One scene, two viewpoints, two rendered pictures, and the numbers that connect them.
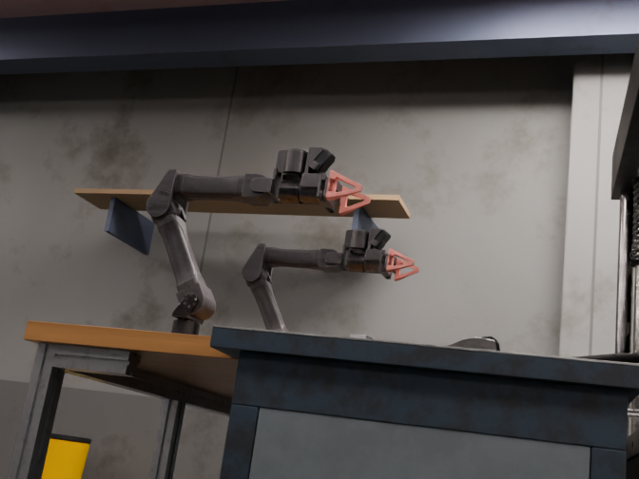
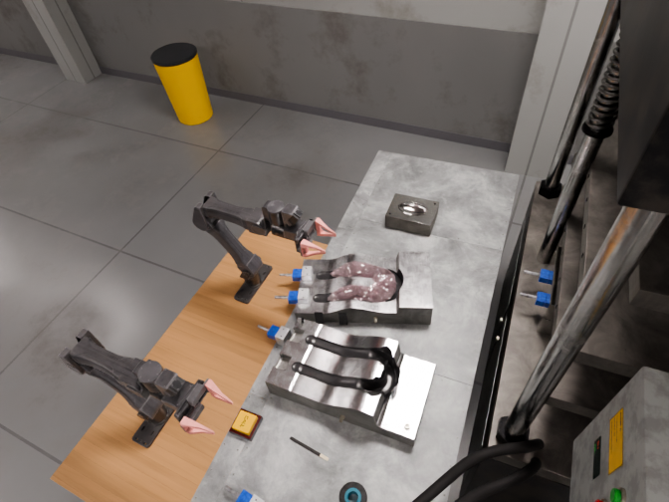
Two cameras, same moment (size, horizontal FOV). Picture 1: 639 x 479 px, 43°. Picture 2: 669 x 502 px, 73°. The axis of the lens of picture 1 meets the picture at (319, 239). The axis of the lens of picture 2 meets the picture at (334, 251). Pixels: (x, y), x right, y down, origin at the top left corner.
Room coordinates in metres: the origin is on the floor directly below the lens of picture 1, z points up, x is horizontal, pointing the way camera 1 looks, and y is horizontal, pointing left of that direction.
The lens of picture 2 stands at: (1.37, -0.49, 2.26)
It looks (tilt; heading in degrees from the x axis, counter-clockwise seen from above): 49 degrees down; 11
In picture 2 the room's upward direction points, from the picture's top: 7 degrees counter-clockwise
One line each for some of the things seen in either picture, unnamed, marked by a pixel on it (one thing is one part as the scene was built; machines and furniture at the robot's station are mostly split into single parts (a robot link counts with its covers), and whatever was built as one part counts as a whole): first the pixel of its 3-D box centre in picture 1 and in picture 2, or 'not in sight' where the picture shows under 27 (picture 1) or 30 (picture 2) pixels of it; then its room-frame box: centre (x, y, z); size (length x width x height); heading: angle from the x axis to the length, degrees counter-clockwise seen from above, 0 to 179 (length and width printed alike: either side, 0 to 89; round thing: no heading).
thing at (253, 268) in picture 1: (294, 268); (232, 218); (2.43, 0.07, 1.17); 0.30 x 0.09 x 0.12; 70
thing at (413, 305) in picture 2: not in sight; (363, 286); (2.40, -0.38, 0.86); 0.50 x 0.26 x 0.11; 91
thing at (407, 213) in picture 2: not in sight; (411, 214); (2.81, -0.57, 0.84); 0.20 x 0.15 x 0.07; 73
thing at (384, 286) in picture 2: not in sight; (361, 280); (2.39, -0.38, 0.90); 0.26 x 0.18 x 0.08; 91
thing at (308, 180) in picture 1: (320, 171); (177, 389); (1.78, 0.02, 1.25); 0.07 x 0.06 x 0.11; 160
